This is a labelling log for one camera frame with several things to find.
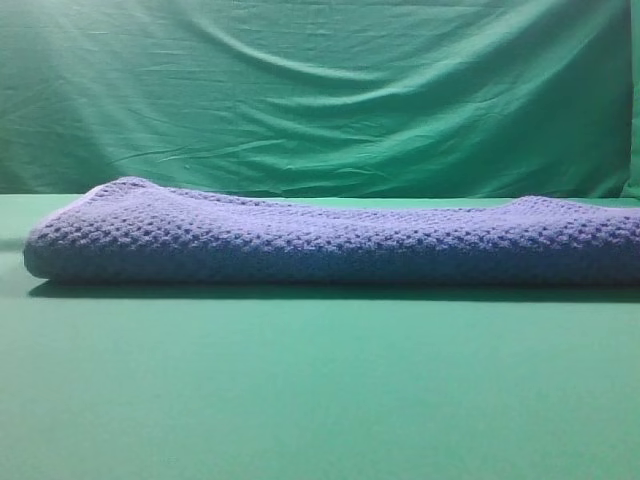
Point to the blue waffle-weave towel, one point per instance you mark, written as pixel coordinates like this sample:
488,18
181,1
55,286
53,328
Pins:
133,230

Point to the green backdrop cloth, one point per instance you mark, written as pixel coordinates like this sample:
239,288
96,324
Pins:
379,99

